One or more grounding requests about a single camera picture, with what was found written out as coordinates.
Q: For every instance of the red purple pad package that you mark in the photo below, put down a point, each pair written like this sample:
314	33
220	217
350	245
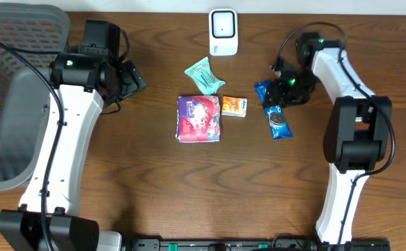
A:
198	119

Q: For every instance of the orange tissue packet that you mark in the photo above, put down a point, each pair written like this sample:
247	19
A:
234	106

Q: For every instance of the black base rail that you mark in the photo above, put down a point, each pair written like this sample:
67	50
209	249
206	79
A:
282	243

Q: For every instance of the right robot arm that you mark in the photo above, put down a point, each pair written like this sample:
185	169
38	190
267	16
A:
358	133

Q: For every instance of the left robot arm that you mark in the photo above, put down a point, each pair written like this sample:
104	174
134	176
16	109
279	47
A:
48	214

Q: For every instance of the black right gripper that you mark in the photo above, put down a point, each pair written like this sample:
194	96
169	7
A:
277	92

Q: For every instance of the green wipes packet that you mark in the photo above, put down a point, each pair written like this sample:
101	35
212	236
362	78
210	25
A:
204	78

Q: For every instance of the grey plastic mesh basket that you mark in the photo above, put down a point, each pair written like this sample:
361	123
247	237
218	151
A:
39	31

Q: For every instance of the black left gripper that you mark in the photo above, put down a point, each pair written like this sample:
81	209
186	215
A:
133	81

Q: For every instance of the blue oreo cookie pack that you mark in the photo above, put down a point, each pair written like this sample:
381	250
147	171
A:
274	113

